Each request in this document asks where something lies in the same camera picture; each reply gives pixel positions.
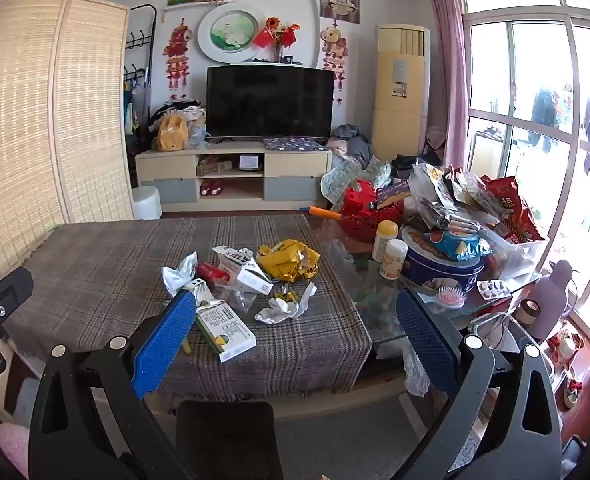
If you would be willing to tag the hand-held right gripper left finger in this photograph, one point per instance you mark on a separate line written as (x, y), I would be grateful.
(165, 340)

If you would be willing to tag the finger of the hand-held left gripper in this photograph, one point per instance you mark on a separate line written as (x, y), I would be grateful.
(5, 290)

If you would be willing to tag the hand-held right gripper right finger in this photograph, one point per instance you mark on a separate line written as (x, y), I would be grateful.
(427, 347)

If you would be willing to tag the red packet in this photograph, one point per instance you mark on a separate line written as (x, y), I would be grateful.
(210, 272)

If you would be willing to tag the white printed carton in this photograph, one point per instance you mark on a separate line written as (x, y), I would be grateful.
(247, 272)

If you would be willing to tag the yellow candy wrapper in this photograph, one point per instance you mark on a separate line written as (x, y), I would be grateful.
(289, 299)

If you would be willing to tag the pink hairbrush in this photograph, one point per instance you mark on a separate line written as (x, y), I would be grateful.
(450, 298)

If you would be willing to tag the green white medicine box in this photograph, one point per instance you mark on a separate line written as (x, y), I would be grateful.
(227, 332)

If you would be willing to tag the clear printed plastic bag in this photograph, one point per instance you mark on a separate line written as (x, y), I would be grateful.
(370, 305)

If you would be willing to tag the blue round cookie tin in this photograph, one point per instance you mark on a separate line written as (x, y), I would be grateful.
(425, 265)

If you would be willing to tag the small clear plastic bag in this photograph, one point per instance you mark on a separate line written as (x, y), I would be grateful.
(237, 300)

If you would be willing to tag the pill blister pack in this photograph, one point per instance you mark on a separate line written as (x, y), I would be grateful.
(492, 290)

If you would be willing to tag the white bottle orange label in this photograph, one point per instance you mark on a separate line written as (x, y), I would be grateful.
(392, 260)

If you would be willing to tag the plaid tablecloth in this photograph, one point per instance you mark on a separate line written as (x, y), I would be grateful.
(100, 270)

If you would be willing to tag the pink fuzzy clothing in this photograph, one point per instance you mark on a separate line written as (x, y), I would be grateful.
(12, 450)

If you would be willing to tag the blue snack bag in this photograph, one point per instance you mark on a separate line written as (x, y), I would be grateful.
(460, 247)

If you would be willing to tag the white bottle yellow cap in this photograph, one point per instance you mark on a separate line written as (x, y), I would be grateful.
(385, 240)

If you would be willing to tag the black chair back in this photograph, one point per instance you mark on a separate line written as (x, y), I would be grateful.
(227, 440)

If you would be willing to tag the white crumpled wrapper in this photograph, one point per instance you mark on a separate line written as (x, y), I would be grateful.
(280, 310)

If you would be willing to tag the clear plastic storage box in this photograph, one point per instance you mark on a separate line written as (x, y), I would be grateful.
(517, 257)

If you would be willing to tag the purple thermos jug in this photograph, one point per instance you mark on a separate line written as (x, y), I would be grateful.
(550, 305)

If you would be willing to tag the red plastic basket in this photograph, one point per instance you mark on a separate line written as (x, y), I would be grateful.
(360, 222)

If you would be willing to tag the crumpled yellow foil bag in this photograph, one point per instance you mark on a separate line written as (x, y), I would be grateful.
(287, 260)

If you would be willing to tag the pile of snack packets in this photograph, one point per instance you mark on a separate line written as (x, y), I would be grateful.
(445, 195)

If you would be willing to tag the red bottle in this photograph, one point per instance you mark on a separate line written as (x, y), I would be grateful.
(206, 188)
(217, 188)

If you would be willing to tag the dark printed box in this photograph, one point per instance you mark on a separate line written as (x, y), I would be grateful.
(392, 194)

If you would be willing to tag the red snack bag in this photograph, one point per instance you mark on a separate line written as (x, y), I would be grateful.
(512, 205)

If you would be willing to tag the bamboo folding screen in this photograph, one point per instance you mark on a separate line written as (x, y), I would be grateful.
(25, 110)

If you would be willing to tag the brown box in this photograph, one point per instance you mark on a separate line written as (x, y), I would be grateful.
(215, 167)

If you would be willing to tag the beige grey TV cabinet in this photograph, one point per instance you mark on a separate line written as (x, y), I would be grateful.
(170, 160)

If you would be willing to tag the green patterned plastic bag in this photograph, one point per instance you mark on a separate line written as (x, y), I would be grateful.
(337, 182)

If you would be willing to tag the white small device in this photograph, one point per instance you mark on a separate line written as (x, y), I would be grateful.
(250, 163)

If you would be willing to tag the yellow plush toy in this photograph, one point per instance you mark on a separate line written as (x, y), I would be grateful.
(172, 132)

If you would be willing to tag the pile of grey clothes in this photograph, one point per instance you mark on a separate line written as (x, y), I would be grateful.
(355, 147)

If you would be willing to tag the blue hanging bag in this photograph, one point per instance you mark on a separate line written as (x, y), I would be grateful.
(130, 112)

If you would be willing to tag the pile of bags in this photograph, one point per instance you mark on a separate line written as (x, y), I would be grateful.
(195, 120)

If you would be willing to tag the dark patterned cushion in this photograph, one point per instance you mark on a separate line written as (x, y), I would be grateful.
(292, 144)

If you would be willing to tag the standing beige air conditioner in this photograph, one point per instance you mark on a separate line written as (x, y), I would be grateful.
(400, 110)

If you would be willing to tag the black television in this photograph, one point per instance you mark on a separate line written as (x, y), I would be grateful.
(270, 100)

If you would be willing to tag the red hanging ornament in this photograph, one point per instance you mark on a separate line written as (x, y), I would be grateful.
(179, 55)
(335, 55)

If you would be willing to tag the black coat rack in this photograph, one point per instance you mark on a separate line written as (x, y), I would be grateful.
(151, 35)

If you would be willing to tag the large white-framed window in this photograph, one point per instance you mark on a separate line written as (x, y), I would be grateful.
(571, 85)

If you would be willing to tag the pink curtain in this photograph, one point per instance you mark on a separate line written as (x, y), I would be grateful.
(450, 35)

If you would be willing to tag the vase with flowers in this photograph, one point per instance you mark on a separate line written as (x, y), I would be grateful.
(277, 35)

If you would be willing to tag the round white wall plaque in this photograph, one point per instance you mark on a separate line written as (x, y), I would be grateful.
(232, 30)

